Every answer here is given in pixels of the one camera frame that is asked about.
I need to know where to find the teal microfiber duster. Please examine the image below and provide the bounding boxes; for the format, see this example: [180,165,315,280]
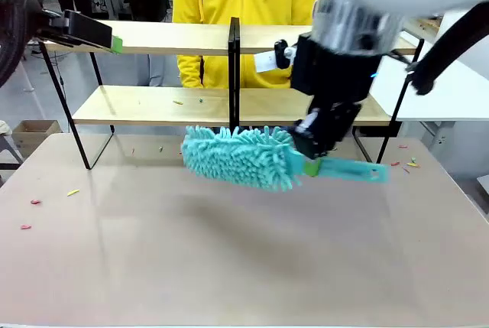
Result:
[180,124,390,193]

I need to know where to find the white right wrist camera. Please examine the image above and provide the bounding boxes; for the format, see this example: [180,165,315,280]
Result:
[253,38,294,75]

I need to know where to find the cardboard box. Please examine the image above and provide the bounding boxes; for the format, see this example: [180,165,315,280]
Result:
[11,119,63,159]

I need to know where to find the white side table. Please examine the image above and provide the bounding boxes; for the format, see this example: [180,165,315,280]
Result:
[368,50,489,123]

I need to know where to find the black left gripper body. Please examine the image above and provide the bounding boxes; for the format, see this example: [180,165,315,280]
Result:
[36,8,72,41]

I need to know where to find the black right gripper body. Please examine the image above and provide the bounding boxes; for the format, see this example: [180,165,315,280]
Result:
[289,33,384,105]

